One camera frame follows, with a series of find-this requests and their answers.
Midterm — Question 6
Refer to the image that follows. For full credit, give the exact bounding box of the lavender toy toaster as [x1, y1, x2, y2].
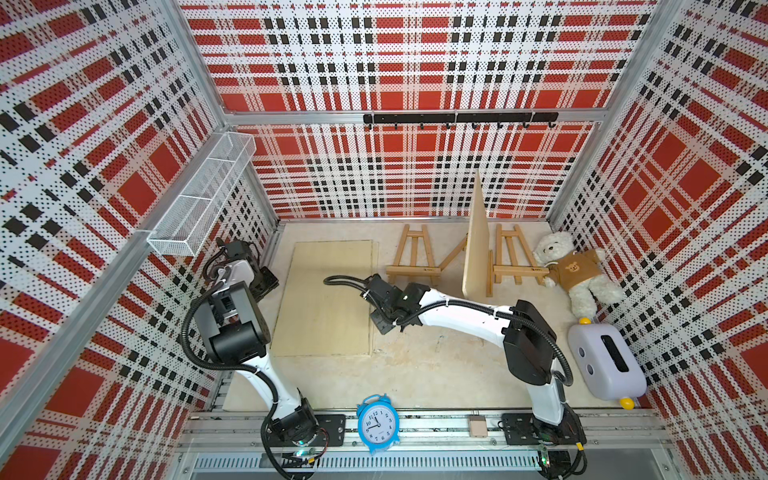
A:
[567, 323, 647, 403]

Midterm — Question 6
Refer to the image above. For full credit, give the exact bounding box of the plywood board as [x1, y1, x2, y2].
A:
[271, 240, 374, 357]
[462, 170, 490, 303]

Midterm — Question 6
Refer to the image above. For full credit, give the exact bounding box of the white teddy bear brown hoodie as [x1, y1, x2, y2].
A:
[533, 232, 626, 320]

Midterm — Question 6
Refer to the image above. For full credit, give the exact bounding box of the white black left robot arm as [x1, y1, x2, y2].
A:
[181, 239, 320, 445]

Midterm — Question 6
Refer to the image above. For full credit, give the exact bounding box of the wooden easel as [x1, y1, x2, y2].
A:
[486, 224, 547, 297]
[439, 235, 468, 271]
[385, 224, 441, 286]

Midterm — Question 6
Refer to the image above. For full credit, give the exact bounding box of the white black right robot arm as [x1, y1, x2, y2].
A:
[357, 274, 586, 446]

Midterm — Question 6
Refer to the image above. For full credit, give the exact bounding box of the white wire mesh basket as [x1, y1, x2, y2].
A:
[148, 132, 255, 257]

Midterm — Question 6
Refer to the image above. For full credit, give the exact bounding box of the yellow small ball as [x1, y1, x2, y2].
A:
[619, 397, 635, 410]

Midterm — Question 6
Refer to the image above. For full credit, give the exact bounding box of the black hook rail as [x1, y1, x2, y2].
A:
[362, 111, 560, 127]

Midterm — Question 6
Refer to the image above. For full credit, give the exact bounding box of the small beige box on rail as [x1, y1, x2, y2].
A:
[468, 415, 488, 438]

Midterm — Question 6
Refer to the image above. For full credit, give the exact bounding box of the blue alarm clock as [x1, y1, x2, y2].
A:
[356, 394, 400, 455]

